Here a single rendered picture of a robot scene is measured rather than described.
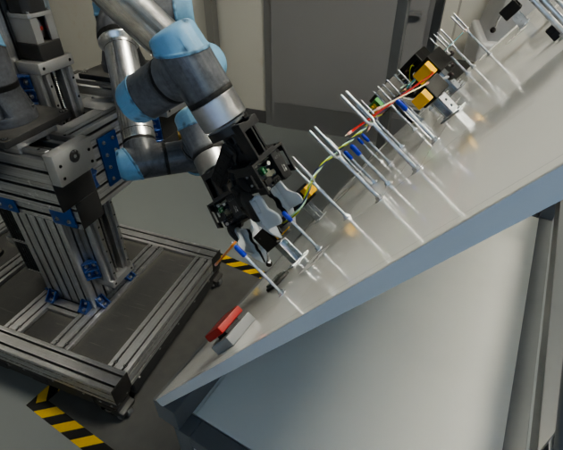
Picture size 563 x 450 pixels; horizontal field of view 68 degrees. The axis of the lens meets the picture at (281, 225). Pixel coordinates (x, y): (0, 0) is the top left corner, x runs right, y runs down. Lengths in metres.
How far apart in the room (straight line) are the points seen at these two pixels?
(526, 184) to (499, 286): 1.01
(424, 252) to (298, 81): 3.49
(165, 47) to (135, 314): 1.47
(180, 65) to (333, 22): 2.99
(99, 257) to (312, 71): 2.50
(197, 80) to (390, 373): 0.71
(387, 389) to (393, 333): 0.15
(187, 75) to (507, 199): 0.47
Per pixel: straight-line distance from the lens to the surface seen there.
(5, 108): 1.28
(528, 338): 1.17
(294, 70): 3.75
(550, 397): 0.82
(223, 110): 0.63
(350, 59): 3.60
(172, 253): 2.20
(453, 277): 1.25
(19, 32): 1.52
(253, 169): 0.62
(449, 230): 0.30
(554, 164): 0.27
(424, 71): 1.08
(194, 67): 0.62
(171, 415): 0.88
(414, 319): 1.10
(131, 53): 1.12
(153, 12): 0.83
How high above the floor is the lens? 1.60
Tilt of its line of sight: 37 degrees down
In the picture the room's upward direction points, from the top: straight up
